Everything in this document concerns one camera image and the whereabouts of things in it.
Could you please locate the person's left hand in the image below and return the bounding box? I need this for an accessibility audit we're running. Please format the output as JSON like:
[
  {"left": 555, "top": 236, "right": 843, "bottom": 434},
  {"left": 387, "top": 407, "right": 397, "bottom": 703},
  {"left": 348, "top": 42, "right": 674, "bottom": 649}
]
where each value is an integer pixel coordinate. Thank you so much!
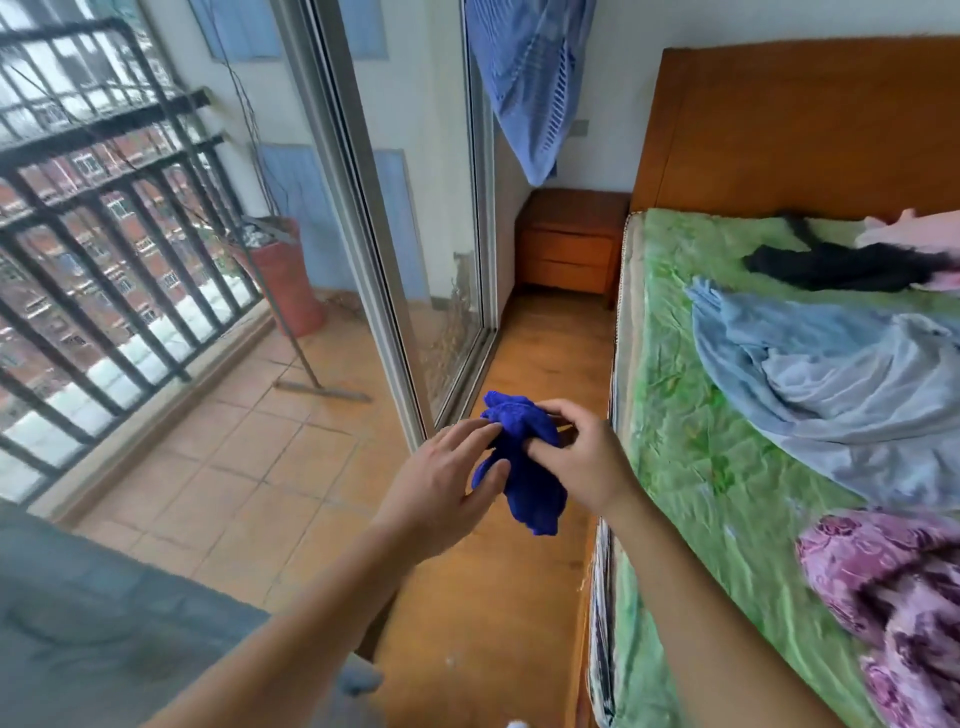
[{"left": 370, "top": 416, "right": 514, "bottom": 565}]

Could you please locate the person's right hand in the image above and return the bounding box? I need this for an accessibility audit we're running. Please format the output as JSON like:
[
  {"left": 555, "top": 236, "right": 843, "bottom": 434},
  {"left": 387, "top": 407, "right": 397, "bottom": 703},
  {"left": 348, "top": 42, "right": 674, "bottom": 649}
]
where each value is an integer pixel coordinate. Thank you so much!
[{"left": 524, "top": 398, "right": 647, "bottom": 520}]

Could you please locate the blue cleaning cloth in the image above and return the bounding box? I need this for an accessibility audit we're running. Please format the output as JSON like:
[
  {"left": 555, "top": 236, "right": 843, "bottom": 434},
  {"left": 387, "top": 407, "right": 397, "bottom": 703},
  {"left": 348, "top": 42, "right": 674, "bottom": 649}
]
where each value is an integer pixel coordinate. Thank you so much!
[{"left": 470, "top": 389, "right": 570, "bottom": 538}]

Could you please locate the brown wooden nightstand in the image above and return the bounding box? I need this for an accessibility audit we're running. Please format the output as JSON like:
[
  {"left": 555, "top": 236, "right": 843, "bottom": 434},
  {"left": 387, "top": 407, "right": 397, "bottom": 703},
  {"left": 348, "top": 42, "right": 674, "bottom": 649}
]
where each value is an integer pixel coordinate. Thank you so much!
[{"left": 514, "top": 186, "right": 633, "bottom": 310}]

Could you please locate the person's left forearm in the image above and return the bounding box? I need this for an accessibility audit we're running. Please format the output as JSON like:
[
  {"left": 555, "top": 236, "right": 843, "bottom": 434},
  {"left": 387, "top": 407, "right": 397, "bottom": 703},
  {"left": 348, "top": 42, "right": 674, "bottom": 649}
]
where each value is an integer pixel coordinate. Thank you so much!
[{"left": 142, "top": 517, "right": 421, "bottom": 728}]

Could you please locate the person's right forearm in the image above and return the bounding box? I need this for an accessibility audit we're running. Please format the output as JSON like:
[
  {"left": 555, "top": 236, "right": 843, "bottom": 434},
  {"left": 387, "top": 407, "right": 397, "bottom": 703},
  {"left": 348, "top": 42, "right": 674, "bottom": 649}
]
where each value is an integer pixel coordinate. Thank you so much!
[{"left": 599, "top": 485, "right": 849, "bottom": 728}]

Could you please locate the green bed sheet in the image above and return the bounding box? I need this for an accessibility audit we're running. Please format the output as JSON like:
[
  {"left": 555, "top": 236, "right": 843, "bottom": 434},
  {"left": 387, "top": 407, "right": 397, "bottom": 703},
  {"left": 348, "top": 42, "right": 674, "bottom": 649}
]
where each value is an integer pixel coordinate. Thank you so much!
[{"left": 610, "top": 207, "right": 960, "bottom": 728}]

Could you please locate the grey floor squeegee mop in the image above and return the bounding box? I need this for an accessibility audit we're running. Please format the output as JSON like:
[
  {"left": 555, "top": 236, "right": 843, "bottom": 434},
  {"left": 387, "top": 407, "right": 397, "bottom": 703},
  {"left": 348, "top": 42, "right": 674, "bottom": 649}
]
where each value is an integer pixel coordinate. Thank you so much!
[{"left": 239, "top": 217, "right": 375, "bottom": 406}]

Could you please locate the white black patterned mattress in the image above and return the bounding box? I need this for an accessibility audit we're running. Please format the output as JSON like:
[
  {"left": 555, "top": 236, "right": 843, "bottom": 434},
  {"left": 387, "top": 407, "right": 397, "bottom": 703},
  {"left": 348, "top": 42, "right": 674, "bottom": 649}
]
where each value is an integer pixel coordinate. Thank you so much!
[{"left": 587, "top": 212, "right": 648, "bottom": 728}]

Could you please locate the light blue blanket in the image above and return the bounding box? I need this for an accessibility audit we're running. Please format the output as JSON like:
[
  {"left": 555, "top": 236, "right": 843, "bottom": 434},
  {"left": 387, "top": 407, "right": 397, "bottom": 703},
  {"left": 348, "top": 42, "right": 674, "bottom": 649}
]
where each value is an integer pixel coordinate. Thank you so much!
[{"left": 685, "top": 276, "right": 960, "bottom": 516}]

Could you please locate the red brown plant pot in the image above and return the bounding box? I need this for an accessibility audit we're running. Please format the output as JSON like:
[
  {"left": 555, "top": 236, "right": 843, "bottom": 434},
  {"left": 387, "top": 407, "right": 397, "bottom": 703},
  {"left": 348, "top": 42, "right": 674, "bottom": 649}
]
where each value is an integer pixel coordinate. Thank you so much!
[{"left": 227, "top": 215, "right": 329, "bottom": 340}]

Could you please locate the aluminium sliding glass door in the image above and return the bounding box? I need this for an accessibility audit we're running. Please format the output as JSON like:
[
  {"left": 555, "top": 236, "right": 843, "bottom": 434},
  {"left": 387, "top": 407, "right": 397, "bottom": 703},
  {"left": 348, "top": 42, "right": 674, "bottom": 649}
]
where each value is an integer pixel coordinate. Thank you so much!
[{"left": 267, "top": 0, "right": 503, "bottom": 452}]

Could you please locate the black garment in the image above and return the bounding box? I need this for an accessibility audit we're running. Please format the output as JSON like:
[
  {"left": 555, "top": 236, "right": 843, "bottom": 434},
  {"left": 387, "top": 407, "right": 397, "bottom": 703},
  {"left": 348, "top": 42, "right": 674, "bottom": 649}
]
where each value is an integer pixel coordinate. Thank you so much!
[{"left": 741, "top": 212, "right": 960, "bottom": 295}]

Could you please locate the pink floral quilt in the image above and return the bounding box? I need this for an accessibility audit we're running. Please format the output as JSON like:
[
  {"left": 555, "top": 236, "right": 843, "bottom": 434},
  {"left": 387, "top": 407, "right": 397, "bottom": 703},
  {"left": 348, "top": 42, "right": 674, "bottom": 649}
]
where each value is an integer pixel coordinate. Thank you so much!
[{"left": 794, "top": 509, "right": 960, "bottom": 728}]

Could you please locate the blue striped hanging curtain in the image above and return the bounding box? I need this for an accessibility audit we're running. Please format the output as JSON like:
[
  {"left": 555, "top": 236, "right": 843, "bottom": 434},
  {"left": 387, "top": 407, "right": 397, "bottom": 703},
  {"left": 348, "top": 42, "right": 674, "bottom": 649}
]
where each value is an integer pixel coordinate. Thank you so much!
[{"left": 463, "top": 0, "right": 599, "bottom": 188}]

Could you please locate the wooden bed headboard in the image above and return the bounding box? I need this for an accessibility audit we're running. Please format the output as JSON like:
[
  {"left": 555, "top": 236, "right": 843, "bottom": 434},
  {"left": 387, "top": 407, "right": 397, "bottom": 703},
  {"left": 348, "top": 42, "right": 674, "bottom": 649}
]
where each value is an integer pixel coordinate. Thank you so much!
[{"left": 629, "top": 34, "right": 960, "bottom": 224}]

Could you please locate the pink pillow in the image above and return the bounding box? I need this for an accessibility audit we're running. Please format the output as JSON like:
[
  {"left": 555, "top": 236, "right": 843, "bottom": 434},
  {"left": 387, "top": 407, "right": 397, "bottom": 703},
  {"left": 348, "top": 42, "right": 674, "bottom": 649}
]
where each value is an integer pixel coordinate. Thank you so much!
[{"left": 854, "top": 207, "right": 960, "bottom": 295}]

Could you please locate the black metal balcony railing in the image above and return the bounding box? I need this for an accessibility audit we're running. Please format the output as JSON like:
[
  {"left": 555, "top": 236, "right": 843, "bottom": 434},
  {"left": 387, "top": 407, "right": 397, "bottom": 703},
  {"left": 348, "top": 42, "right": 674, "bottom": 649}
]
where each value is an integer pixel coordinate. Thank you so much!
[{"left": 0, "top": 17, "right": 265, "bottom": 505}]

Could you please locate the blue glass window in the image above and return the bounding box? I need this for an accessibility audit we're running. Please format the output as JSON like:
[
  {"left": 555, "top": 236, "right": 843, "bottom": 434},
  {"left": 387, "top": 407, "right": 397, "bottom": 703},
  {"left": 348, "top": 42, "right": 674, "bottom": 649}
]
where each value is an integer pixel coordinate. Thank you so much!
[{"left": 186, "top": 0, "right": 390, "bottom": 64}]

